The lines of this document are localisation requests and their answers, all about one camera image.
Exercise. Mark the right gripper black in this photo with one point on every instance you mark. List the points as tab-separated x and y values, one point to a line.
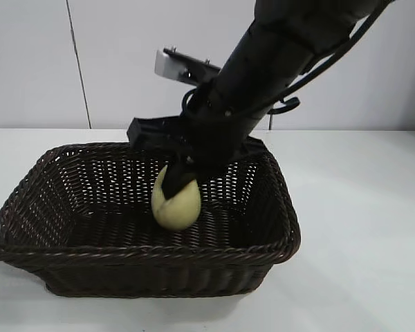
207	145

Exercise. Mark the pale yellow pear-shaped fruit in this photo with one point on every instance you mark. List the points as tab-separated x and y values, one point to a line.
180	218

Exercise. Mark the dark brown wicker basket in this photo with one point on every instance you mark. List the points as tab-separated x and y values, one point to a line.
124	273

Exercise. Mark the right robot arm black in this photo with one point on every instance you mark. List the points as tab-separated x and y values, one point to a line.
280	52

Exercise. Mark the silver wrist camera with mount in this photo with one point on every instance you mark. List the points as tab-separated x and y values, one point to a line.
167	65

